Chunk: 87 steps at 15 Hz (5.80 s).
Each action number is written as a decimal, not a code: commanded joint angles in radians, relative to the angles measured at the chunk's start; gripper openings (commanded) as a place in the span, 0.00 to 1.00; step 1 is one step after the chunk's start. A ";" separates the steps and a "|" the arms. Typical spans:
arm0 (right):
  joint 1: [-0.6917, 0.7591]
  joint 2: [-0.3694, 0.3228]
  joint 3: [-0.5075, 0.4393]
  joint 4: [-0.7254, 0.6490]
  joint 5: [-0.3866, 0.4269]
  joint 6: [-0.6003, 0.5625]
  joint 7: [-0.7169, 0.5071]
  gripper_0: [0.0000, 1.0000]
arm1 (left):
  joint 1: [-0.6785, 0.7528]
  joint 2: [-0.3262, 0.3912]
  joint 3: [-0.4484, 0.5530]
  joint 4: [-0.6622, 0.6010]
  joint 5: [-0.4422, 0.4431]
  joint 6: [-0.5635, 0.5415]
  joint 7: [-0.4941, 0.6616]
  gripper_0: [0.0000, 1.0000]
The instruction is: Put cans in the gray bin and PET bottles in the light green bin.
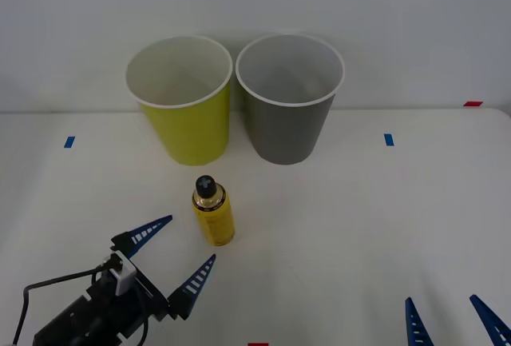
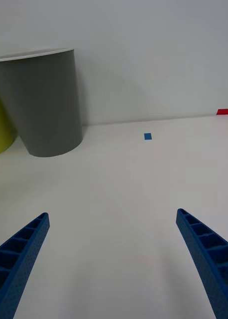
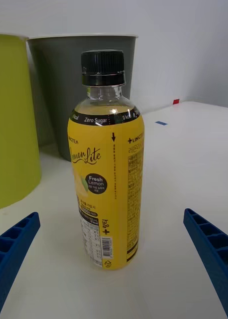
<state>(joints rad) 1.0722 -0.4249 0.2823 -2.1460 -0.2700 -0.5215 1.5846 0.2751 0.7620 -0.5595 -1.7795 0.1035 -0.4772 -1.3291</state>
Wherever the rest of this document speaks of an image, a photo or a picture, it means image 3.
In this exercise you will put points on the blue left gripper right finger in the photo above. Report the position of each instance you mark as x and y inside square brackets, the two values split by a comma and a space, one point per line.
[216, 251]

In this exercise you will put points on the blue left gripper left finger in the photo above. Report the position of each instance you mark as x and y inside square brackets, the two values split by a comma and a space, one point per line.
[12, 249]

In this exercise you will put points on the yellow label plastic bottle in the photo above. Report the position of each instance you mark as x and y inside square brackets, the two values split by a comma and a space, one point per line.
[106, 162]

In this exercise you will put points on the yellow-green plastic bin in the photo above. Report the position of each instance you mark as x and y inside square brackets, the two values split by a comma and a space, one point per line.
[12, 124]

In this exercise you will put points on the grey plastic bin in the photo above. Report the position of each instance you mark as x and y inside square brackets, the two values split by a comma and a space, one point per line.
[56, 87]

